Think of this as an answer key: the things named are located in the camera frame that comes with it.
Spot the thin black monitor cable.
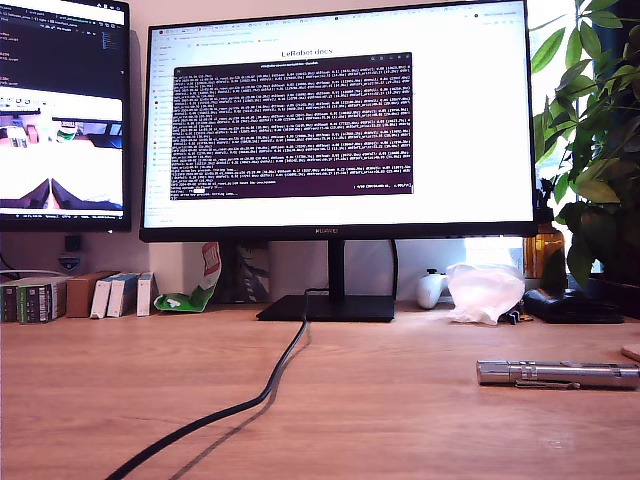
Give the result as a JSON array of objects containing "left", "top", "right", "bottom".
[{"left": 389, "top": 238, "right": 402, "bottom": 302}]

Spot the small white and blue box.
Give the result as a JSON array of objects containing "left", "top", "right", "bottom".
[
  {"left": 135, "top": 271, "right": 157, "bottom": 318},
  {"left": 89, "top": 273, "right": 122, "bottom": 320},
  {"left": 106, "top": 272, "right": 142, "bottom": 318}
]

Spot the black monitor with code window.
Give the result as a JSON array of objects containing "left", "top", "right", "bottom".
[{"left": 0, "top": 0, "right": 133, "bottom": 234}]

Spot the green and white snack bag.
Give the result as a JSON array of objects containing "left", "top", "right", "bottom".
[{"left": 152, "top": 241, "right": 223, "bottom": 314}]

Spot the white game controller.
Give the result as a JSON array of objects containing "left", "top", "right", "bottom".
[{"left": 416, "top": 268, "right": 451, "bottom": 311}]

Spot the green printed small box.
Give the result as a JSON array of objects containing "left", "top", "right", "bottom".
[
  {"left": 0, "top": 282, "right": 21, "bottom": 323},
  {"left": 17, "top": 281, "right": 69, "bottom": 325}
]

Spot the black leather pouch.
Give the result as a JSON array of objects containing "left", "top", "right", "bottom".
[{"left": 521, "top": 287, "right": 627, "bottom": 325}]

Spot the metallic laser pointer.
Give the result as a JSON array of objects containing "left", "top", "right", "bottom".
[{"left": 475, "top": 359, "right": 640, "bottom": 391}]

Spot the crumpled translucent plastic bag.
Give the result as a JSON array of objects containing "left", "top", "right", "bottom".
[{"left": 444, "top": 262, "right": 527, "bottom": 327}]

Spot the amber glass pump bottle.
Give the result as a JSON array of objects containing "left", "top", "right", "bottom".
[{"left": 523, "top": 179, "right": 569, "bottom": 294}]

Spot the large black Huawei monitor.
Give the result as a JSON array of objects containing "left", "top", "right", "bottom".
[{"left": 139, "top": 0, "right": 539, "bottom": 323}]

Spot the thin white cable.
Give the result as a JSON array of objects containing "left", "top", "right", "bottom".
[{"left": 0, "top": 268, "right": 72, "bottom": 281}]

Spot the green leafy houseplant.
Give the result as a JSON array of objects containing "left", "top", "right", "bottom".
[{"left": 529, "top": 0, "right": 640, "bottom": 290}]

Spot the thick black table cable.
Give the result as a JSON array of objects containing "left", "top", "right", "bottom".
[{"left": 103, "top": 288, "right": 331, "bottom": 480}]

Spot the brown cardboard box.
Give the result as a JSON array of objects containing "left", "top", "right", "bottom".
[{"left": 65, "top": 270, "right": 121, "bottom": 319}]

